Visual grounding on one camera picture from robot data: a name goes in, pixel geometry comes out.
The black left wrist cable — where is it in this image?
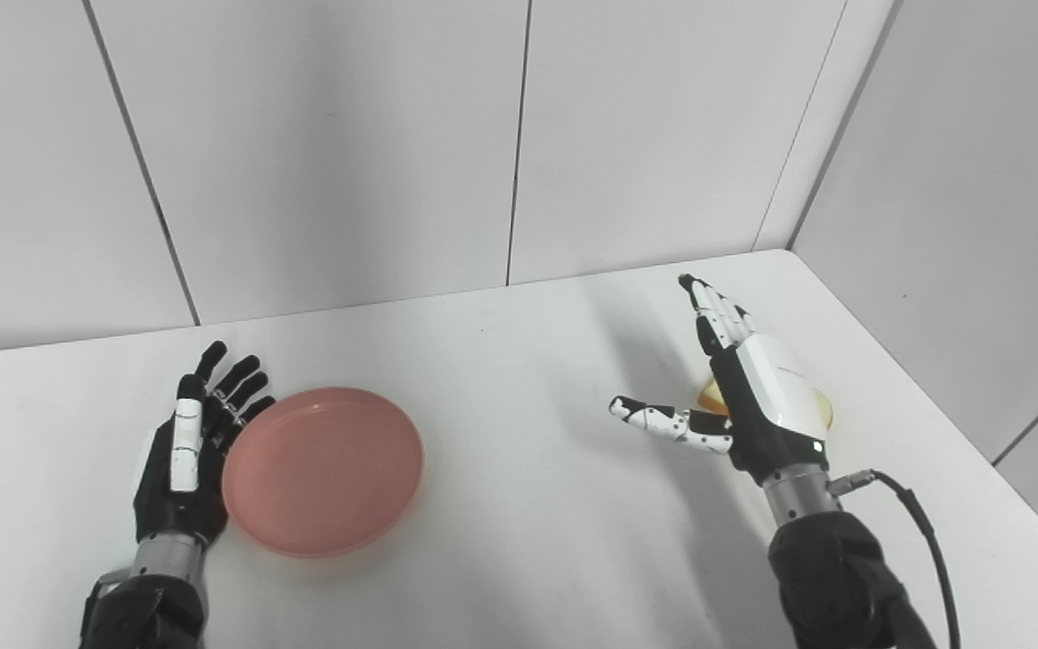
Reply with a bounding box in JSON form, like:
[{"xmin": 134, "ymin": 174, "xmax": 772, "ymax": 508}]
[{"xmin": 77, "ymin": 570, "xmax": 132, "ymax": 649}]

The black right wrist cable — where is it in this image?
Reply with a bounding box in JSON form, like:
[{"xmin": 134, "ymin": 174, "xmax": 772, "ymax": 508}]
[{"xmin": 827, "ymin": 469, "xmax": 963, "ymax": 649}]

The slice of bread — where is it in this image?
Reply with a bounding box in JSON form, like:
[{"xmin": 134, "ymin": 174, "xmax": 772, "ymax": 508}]
[{"xmin": 697, "ymin": 377, "xmax": 835, "ymax": 432}]

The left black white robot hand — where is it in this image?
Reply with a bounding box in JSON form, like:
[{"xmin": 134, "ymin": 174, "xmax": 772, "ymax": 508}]
[{"xmin": 132, "ymin": 340, "xmax": 277, "ymax": 547}]

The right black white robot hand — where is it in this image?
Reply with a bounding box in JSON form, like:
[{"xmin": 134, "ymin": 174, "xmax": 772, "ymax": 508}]
[{"xmin": 608, "ymin": 274, "xmax": 832, "ymax": 488}]

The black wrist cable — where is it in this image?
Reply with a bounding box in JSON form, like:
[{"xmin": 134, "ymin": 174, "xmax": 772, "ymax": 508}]
[
  {"xmin": 827, "ymin": 469, "xmax": 963, "ymax": 649},
  {"xmin": 77, "ymin": 570, "xmax": 132, "ymax": 649}
]

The pink round plate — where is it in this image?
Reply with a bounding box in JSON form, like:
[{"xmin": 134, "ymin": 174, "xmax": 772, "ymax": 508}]
[{"xmin": 221, "ymin": 387, "xmax": 425, "ymax": 559}]

